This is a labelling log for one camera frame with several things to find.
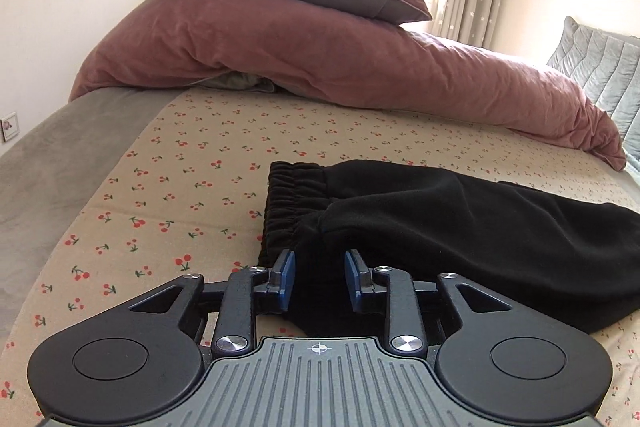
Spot grey velvet blanket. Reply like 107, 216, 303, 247
0, 87, 168, 323

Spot pink duvet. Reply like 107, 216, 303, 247
67, 0, 628, 172

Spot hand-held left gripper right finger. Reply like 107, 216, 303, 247
344, 248, 514, 356

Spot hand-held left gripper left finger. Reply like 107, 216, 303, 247
127, 248, 297, 360

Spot black pants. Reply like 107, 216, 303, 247
255, 159, 640, 338

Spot wall socket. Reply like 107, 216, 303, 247
0, 112, 22, 142

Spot grey quilted pillow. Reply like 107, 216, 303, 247
547, 16, 640, 142

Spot cherry print bed sheet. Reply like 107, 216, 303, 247
0, 87, 640, 427

